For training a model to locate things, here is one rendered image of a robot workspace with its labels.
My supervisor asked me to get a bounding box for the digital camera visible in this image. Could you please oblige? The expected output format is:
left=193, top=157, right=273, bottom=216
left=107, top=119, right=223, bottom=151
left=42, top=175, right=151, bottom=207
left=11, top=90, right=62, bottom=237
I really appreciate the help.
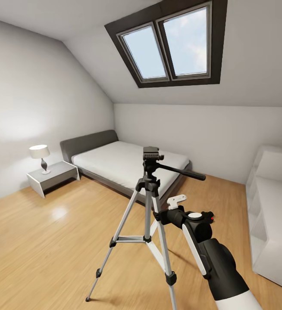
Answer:
left=201, top=211, right=214, bottom=223

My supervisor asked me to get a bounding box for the camera tripod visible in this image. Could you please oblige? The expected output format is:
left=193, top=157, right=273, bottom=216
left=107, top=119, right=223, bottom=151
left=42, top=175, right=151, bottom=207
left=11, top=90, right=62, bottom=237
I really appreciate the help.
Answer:
left=86, top=146, right=206, bottom=310

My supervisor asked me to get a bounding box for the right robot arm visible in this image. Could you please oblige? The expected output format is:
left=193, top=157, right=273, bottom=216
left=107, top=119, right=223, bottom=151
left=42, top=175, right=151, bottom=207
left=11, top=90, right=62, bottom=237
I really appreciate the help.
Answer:
left=153, top=194, right=263, bottom=310

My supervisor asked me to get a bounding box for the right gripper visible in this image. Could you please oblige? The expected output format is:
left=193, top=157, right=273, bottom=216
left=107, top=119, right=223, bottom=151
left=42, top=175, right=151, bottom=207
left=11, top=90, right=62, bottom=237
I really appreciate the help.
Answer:
left=153, top=205, right=184, bottom=226

